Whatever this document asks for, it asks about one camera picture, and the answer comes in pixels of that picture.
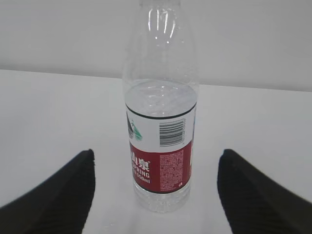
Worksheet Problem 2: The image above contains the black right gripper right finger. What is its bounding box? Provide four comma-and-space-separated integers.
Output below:
217, 149, 312, 234

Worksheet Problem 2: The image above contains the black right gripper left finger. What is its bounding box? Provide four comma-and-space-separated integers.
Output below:
0, 149, 95, 234

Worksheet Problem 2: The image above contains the clear water bottle red label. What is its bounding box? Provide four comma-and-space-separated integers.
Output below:
122, 0, 199, 213

